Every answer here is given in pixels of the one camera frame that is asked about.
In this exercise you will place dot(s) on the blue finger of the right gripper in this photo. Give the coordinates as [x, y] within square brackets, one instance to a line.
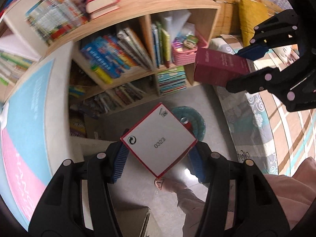
[253, 52]

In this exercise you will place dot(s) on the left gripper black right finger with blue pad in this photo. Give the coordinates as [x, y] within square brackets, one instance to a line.
[240, 201]

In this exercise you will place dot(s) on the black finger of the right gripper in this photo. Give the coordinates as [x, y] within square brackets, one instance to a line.
[254, 82]

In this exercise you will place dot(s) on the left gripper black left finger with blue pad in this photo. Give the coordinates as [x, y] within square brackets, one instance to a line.
[77, 200]

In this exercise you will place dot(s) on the maroon small box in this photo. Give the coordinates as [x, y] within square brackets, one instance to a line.
[217, 68]

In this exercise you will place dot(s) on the small white red cube box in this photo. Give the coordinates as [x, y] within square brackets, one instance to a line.
[159, 141]

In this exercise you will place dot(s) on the red drink can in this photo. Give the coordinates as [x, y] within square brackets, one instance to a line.
[186, 123]

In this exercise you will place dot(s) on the teal trash basket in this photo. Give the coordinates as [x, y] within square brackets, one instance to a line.
[195, 118]

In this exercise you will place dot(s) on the yellow pillow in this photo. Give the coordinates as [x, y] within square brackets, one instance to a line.
[251, 14]

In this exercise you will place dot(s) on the pink blue marathon towel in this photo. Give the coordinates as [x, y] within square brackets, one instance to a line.
[24, 148]

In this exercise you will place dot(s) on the pink plastic basket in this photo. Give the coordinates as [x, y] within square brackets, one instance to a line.
[183, 56]

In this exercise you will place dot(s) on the person left foot sandal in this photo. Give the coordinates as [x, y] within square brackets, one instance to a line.
[169, 185]

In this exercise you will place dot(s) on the cardboard box under desk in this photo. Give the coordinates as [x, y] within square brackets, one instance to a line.
[85, 127]

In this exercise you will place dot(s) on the wooden bookshelf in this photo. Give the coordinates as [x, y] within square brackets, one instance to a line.
[124, 50]

